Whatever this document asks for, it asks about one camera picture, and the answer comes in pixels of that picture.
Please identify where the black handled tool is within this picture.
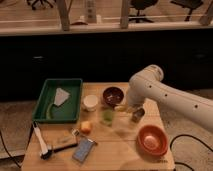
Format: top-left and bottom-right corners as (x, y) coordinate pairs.
(40, 143), (78, 160)

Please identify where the white handled brush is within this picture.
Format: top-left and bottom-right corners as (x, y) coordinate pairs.
(33, 122), (48, 159)

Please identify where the dark metal cup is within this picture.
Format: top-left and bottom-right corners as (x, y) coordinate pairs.
(132, 108), (145, 123)

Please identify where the green vegetable in tray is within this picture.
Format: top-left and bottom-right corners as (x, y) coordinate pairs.
(46, 103), (54, 119)

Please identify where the blue sponge block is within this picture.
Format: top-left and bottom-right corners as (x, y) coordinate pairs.
(72, 138), (94, 163)

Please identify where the white cup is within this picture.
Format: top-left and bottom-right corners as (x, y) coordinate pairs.
(82, 95), (98, 112)

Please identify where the orange bowl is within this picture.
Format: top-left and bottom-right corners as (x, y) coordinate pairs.
(136, 125), (168, 157)

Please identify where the green translucent cup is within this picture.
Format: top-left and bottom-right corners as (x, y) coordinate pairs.
(101, 109), (115, 126)

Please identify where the small metal utensil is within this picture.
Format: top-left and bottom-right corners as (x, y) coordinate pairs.
(71, 129), (98, 145)

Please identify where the green plastic tray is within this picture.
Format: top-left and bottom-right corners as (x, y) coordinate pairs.
(32, 78), (83, 124)

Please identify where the orange apple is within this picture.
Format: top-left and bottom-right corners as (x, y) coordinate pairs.
(80, 121), (92, 134)

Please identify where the yellow banana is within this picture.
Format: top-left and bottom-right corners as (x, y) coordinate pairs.
(114, 105), (133, 113)

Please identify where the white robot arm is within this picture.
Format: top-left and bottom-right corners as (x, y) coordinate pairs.
(126, 65), (213, 133)

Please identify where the black cable on floor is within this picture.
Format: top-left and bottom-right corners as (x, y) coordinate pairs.
(169, 133), (213, 171)

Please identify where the purple bowl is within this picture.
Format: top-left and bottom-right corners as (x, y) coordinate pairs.
(102, 87), (124, 108)

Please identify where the white egg in bowl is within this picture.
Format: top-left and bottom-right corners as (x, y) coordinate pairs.
(144, 135), (157, 149)

